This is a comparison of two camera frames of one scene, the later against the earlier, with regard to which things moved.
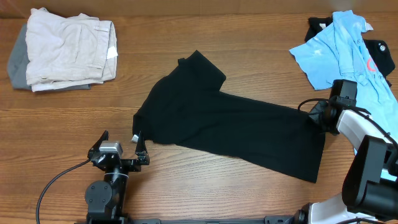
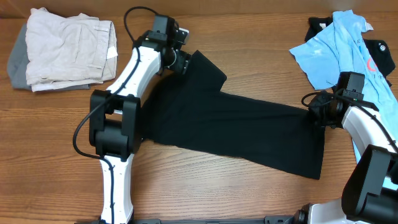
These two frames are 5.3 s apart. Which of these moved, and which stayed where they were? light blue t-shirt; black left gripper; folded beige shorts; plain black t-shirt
Moved: black left gripper
Stayed: plain black t-shirt; light blue t-shirt; folded beige shorts
